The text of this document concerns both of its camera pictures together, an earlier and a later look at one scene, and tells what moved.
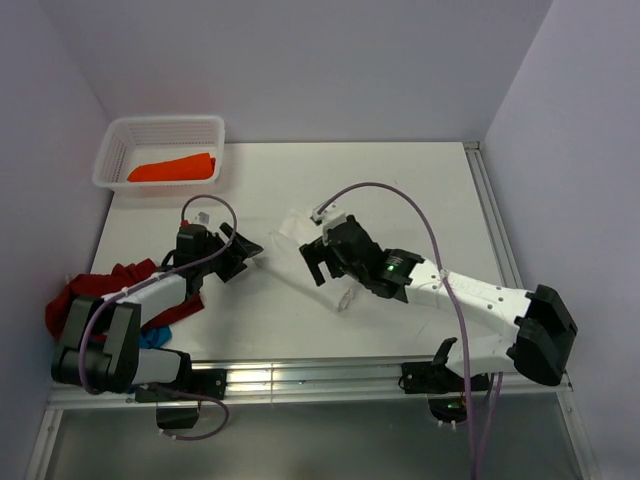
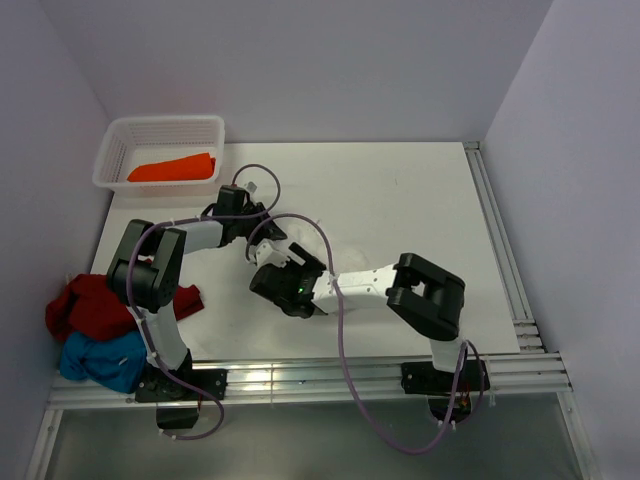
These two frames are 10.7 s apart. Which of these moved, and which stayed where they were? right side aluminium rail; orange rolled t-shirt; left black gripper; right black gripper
Moved: right black gripper; left black gripper
Stayed: orange rolled t-shirt; right side aluminium rail
